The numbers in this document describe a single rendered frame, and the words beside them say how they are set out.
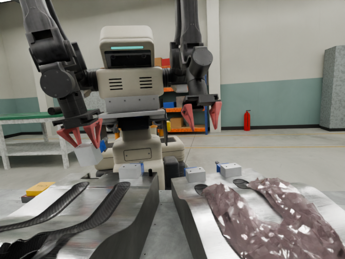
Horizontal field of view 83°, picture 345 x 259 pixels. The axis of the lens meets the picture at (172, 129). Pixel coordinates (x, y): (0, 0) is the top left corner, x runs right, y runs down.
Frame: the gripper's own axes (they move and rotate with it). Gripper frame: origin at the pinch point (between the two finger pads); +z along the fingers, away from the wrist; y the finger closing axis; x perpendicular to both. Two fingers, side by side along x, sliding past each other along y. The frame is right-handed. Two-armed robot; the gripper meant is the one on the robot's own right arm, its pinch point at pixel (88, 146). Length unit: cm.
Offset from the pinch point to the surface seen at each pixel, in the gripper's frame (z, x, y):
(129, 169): 6.9, -3.3, 10.9
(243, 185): 17.6, -0.2, 39.1
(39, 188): 11.1, 0.1, -21.0
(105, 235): 3.0, -27.3, 16.9
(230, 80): 59, 520, 119
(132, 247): 11.4, -22.2, 16.6
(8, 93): -41, 558, -602
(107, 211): 8.3, -16.6, 10.4
